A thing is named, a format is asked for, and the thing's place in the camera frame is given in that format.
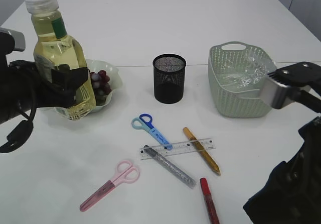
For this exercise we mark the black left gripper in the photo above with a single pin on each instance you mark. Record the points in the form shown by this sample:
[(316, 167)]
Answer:
[(22, 88)]

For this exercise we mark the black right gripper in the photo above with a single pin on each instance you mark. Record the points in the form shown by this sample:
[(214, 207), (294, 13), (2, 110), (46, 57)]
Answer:
[(292, 191)]

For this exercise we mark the purple grape bunch with leaves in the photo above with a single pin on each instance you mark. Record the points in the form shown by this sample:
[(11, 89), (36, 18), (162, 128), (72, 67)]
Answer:
[(101, 87)]

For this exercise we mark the yellow tea drink bottle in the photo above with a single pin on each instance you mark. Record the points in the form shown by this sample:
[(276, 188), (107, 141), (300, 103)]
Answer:
[(57, 50)]

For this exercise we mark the clear plastic sheet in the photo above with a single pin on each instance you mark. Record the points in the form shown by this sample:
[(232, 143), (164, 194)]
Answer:
[(245, 72)]

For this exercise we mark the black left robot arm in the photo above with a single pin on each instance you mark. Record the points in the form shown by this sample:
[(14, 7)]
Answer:
[(3, 48)]

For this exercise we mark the pale green wavy plate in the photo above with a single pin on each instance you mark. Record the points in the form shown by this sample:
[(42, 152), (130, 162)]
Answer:
[(110, 83)]

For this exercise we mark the red glitter pen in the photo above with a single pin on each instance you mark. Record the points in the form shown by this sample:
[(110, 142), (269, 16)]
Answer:
[(213, 217)]

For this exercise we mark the gold glitter pen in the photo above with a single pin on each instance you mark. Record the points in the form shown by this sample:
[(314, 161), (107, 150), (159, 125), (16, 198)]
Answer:
[(205, 155)]

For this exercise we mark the black mesh pen cup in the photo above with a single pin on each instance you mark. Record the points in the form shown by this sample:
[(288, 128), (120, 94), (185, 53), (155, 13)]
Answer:
[(168, 78)]

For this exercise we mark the clear plastic ruler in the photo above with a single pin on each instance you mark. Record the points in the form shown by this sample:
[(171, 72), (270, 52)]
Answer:
[(177, 148)]

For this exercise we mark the silver glitter pen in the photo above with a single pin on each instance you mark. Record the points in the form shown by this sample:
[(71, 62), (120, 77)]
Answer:
[(171, 167)]

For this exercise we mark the green plastic woven basket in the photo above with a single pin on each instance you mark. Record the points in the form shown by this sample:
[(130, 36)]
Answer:
[(241, 104)]

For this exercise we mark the blue scissors with cover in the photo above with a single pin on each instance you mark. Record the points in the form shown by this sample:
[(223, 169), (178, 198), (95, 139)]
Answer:
[(144, 122)]

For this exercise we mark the pink scissors with cover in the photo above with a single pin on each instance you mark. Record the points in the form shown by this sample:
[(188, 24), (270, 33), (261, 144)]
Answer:
[(125, 172)]

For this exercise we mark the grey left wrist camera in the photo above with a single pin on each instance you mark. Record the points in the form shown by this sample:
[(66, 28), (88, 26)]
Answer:
[(20, 43)]

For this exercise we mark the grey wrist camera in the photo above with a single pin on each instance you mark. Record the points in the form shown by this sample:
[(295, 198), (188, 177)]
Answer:
[(292, 84), (20, 43)]

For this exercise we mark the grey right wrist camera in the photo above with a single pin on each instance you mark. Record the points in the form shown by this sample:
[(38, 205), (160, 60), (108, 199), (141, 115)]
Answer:
[(292, 84)]

